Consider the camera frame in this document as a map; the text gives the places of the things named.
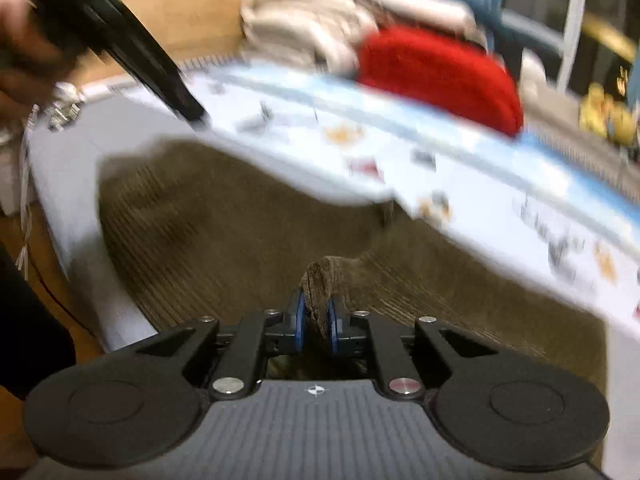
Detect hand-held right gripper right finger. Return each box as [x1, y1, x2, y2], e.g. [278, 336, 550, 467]
[326, 296, 502, 402]

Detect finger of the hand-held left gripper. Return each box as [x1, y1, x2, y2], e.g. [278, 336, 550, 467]
[107, 7, 210, 130]

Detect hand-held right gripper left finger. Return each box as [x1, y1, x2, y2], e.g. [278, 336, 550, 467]
[132, 288, 308, 402]

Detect brown corduroy pants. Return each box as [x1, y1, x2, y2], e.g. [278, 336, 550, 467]
[97, 137, 608, 391]

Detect person's left hand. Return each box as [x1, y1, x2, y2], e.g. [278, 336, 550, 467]
[0, 0, 76, 111]

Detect small metal clip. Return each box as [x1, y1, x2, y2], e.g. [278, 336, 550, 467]
[46, 82, 84, 132]

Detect printed sheet with blue border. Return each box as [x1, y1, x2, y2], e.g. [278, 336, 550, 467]
[22, 57, 640, 480]

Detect striped beige cloth pile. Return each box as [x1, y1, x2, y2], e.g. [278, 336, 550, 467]
[239, 0, 488, 81]

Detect red plush cushion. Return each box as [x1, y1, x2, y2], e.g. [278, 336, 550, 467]
[357, 26, 525, 137]

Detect person's dark clothing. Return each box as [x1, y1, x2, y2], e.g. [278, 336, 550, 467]
[0, 242, 77, 402]

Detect yellow plush toy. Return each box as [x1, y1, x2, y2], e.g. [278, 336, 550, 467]
[579, 82, 640, 148]

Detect white pole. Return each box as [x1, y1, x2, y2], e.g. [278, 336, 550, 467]
[557, 0, 592, 93]

